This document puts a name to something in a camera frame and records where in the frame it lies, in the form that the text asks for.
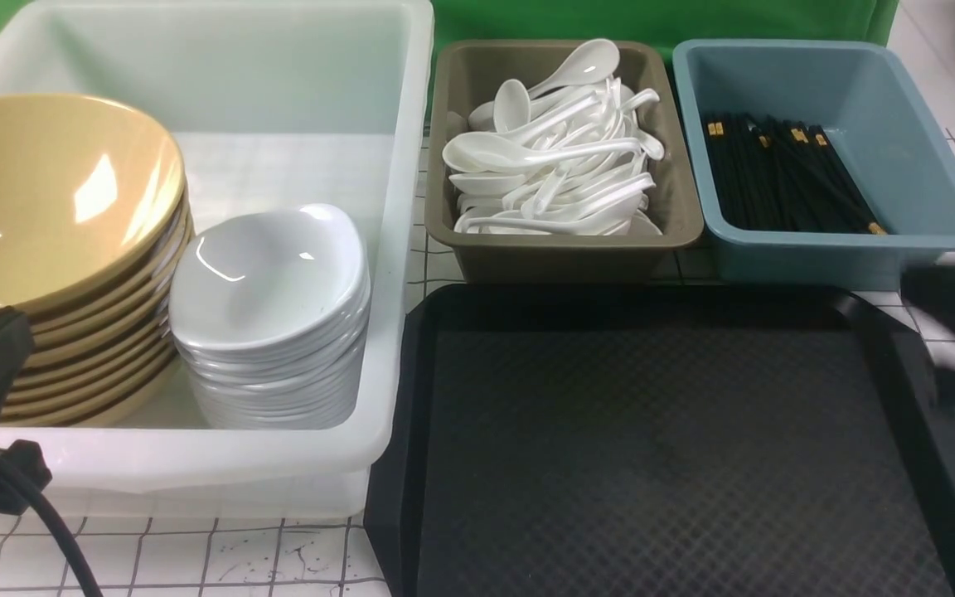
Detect yellow noodle bowl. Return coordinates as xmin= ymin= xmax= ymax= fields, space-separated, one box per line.
xmin=0 ymin=94 xmax=186 ymax=312

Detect pile of white spoons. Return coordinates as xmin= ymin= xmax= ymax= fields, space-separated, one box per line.
xmin=441 ymin=39 xmax=667 ymax=235

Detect stack of white dishes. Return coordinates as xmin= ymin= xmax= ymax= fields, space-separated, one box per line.
xmin=169 ymin=203 xmax=371 ymax=430

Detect olive brown spoon bin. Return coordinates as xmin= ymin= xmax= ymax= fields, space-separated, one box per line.
xmin=425 ymin=39 xmax=704 ymax=284

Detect large white plastic bin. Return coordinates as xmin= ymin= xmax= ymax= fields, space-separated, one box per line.
xmin=0 ymin=1 xmax=434 ymax=519

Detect black serving tray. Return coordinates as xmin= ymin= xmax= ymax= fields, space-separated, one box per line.
xmin=365 ymin=284 xmax=955 ymax=596

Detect bundle of black chopsticks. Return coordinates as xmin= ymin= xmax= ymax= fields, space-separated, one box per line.
xmin=702 ymin=113 xmax=890 ymax=235

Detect green backdrop cloth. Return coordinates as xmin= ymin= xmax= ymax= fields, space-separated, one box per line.
xmin=0 ymin=0 xmax=899 ymax=92

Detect blue chopstick bin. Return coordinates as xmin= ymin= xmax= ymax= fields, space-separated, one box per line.
xmin=673 ymin=39 xmax=955 ymax=291

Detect stack of yellow bowls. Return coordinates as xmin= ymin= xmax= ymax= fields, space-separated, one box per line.
xmin=1 ymin=194 xmax=194 ymax=427

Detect black cable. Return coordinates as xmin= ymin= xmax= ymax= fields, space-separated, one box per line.
xmin=0 ymin=431 xmax=104 ymax=597

